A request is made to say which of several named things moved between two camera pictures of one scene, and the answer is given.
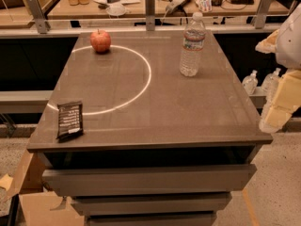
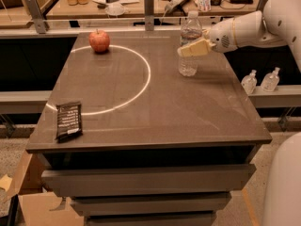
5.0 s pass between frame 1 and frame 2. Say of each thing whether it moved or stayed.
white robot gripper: moved
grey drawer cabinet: stayed
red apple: stayed
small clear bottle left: stayed
